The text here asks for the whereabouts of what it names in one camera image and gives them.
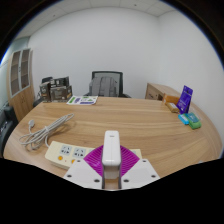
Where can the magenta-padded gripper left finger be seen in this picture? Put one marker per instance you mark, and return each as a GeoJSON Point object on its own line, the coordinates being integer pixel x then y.
{"type": "Point", "coordinates": [81, 171]}

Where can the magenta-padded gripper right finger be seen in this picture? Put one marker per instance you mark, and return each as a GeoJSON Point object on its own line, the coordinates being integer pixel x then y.
{"type": "Point", "coordinates": [140, 171]}

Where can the white charger block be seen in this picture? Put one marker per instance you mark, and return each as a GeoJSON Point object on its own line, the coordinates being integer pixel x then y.
{"type": "Point", "coordinates": [111, 148]}

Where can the cream power strip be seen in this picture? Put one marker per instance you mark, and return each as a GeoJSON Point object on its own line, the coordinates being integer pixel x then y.
{"type": "Point", "coordinates": [65, 152]}

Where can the small blue box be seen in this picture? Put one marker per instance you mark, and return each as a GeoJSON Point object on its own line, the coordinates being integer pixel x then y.
{"type": "Point", "coordinates": [183, 119]}

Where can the white printed leaflet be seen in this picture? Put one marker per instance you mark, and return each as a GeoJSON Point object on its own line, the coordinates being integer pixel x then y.
{"type": "Point", "coordinates": [82, 100]}

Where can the small beige box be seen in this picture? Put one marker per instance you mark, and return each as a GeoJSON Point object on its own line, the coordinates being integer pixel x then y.
{"type": "Point", "coordinates": [173, 107]}

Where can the teal flat box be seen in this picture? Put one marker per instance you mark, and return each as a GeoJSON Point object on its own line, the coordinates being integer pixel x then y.
{"type": "Point", "coordinates": [192, 117]}

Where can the orange wooden box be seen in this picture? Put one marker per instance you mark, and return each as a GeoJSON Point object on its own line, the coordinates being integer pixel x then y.
{"type": "Point", "coordinates": [170, 99]}

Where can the low wooden side cabinet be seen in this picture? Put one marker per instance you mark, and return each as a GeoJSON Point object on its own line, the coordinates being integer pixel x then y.
{"type": "Point", "coordinates": [154, 90]}

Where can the purple standing card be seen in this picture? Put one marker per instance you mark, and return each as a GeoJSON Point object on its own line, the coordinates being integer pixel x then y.
{"type": "Point", "coordinates": [185, 99]}

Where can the black leather armchair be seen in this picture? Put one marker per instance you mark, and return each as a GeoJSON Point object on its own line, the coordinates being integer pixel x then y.
{"type": "Point", "coordinates": [7, 126]}

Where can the grey backpack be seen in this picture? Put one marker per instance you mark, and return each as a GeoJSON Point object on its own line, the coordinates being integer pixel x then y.
{"type": "Point", "coordinates": [103, 86]}

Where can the wooden glass-door cabinet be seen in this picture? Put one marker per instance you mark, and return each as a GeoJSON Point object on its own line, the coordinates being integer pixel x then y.
{"type": "Point", "coordinates": [23, 100]}

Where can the black mesh office chair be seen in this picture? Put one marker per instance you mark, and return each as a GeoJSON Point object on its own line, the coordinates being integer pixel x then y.
{"type": "Point", "coordinates": [119, 80]}

